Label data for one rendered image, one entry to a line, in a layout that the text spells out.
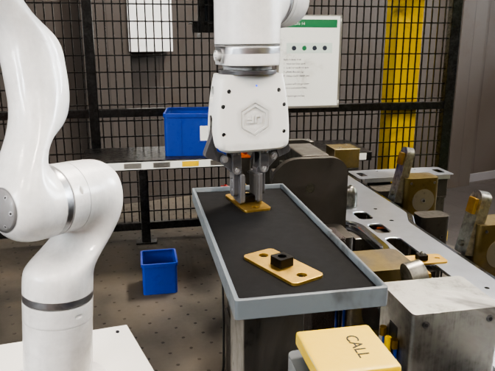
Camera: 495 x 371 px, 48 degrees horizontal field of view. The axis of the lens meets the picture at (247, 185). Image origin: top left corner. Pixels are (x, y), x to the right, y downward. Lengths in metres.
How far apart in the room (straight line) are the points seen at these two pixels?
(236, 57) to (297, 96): 1.25
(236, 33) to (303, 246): 0.27
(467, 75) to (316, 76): 3.64
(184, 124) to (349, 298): 1.25
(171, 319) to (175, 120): 0.60
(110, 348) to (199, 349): 0.20
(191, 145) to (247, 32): 1.04
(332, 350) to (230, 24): 0.41
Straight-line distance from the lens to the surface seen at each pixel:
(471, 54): 5.50
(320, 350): 0.42
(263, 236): 0.63
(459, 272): 1.00
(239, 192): 0.74
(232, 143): 0.70
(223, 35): 0.69
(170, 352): 1.30
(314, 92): 1.94
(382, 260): 0.79
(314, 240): 0.62
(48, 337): 1.02
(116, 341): 1.28
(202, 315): 1.44
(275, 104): 0.71
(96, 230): 1.00
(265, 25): 0.69
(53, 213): 0.91
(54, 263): 0.99
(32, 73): 0.95
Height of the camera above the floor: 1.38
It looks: 15 degrees down
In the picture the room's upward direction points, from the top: straight up
